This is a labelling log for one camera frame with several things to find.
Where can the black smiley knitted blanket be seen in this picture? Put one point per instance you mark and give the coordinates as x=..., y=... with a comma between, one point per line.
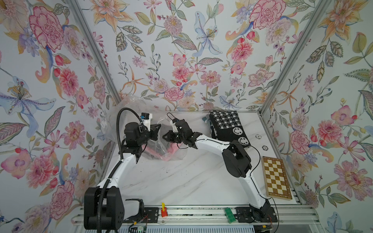
x=226, y=126

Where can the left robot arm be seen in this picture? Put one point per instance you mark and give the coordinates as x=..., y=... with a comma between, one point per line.
x=104, y=206

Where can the red yellow clamp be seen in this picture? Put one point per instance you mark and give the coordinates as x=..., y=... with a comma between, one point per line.
x=164, y=212

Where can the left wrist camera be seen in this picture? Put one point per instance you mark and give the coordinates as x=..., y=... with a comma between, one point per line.
x=146, y=120

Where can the left aluminium corner post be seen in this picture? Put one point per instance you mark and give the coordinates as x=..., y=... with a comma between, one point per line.
x=96, y=52

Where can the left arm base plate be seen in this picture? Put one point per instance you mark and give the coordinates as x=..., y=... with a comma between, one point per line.
x=148, y=214

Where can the pink folded blanket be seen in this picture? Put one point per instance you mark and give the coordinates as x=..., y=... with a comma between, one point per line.
x=168, y=157

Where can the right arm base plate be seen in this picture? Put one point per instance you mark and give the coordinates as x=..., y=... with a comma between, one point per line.
x=248, y=214

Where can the grey fuzzy blanket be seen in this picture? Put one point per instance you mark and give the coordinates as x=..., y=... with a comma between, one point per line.
x=159, y=147

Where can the green block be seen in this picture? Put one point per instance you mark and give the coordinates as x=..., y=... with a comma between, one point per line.
x=229, y=215

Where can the aluminium front rail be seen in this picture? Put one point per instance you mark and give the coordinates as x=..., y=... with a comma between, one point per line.
x=214, y=215

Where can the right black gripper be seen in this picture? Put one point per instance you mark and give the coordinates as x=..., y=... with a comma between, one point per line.
x=171, y=134

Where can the wooden chessboard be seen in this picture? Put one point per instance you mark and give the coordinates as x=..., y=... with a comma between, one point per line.
x=275, y=177

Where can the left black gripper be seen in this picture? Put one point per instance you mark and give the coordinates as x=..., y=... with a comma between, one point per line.
x=154, y=133

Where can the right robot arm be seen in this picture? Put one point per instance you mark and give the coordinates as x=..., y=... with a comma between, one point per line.
x=236, y=160

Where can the right aluminium corner post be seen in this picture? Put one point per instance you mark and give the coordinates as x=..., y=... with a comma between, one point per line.
x=319, y=11

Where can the clear plastic vacuum bag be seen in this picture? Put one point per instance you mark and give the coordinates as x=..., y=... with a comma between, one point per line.
x=130, y=110

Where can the aluminium corner post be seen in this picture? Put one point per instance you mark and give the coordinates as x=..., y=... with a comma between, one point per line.
x=96, y=52
x=319, y=11

